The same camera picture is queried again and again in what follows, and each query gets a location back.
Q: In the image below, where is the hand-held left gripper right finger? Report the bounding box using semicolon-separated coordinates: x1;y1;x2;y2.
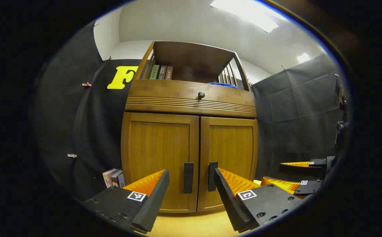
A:
214;167;305;233

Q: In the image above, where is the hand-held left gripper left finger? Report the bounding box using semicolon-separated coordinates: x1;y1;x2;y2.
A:
82;169;170;235

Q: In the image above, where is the wooden shoe cabinet door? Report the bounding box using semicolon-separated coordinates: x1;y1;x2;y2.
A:
197;116;259;213
121;112;199;213

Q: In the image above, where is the wooden double-door shoe cabinet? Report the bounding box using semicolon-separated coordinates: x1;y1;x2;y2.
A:
121;40;259;214

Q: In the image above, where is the dark book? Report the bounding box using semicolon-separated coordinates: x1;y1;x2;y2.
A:
110;170;123;187

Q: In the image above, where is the black backdrop cloth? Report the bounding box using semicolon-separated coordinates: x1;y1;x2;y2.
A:
35;23;104;198
251;53;346;181
74;59;152;201

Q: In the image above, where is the wooden drawer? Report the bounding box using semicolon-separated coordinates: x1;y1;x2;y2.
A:
125;79;257;118

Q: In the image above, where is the blue cloth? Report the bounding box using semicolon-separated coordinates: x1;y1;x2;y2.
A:
207;82;239;89

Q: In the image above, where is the large ceiling light panel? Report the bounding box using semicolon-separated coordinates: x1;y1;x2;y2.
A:
210;0;288;33

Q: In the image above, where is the black door handle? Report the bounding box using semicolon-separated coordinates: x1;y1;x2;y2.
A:
184;162;194;194
208;161;218;192

